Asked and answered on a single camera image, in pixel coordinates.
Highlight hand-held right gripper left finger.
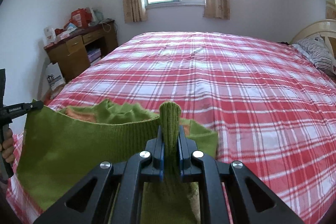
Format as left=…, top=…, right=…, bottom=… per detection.
left=34, top=132, right=166, bottom=224

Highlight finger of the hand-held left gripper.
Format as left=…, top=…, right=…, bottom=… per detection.
left=25, top=101, right=44, bottom=112

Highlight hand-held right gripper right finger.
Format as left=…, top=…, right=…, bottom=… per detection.
left=178, top=132, right=305, bottom=224

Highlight green orange striped knit sweater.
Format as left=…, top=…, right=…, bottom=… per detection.
left=16, top=99, right=219, bottom=224

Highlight person's left hand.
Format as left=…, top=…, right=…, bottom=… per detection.
left=0, top=128, right=14, bottom=161

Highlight white paper bag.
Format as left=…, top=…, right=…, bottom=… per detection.
left=45, top=63, right=66, bottom=90

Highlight brown wooden desk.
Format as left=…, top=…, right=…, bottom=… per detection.
left=43, top=20, right=119, bottom=84

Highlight small white box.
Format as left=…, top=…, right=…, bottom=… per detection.
left=44, top=27, right=56, bottom=45

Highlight red flat box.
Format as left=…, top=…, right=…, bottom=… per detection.
left=56, top=30, right=72, bottom=41

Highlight purple stacked boxes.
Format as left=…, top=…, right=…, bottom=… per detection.
left=87, top=48, right=102, bottom=62

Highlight red plaid bed sheet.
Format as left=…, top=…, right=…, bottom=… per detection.
left=5, top=31, right=336, bottom=224

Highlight red gift bag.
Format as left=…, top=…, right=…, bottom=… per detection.
left=70, top=8, right=91, bottom=29

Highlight pale plastic bag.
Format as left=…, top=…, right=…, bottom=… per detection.
left=91, top=7, right=103, bottom=24

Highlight patterned grey pillow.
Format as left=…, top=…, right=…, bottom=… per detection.
left=291, top=36, right=336, bottom=77

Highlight cream wooden headboard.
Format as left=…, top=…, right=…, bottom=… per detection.
left=290, top=19, right=336, bottom=62

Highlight yellow curtain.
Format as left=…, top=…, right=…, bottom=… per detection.
left=325, top=0, right=336, bottom=20

